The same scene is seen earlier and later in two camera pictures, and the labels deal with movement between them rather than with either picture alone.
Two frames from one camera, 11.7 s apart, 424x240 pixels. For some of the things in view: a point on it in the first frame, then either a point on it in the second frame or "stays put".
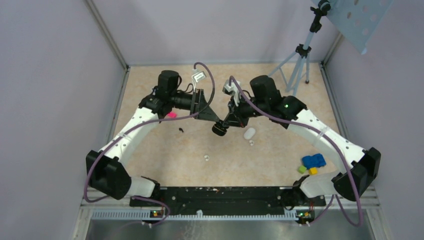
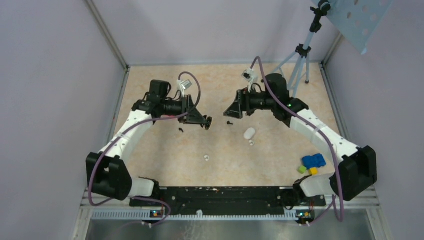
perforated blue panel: (357, 20) stays put
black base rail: (230, 200) stays put
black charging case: (219, 129) → (207, 125)
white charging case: (249, 133) stays put
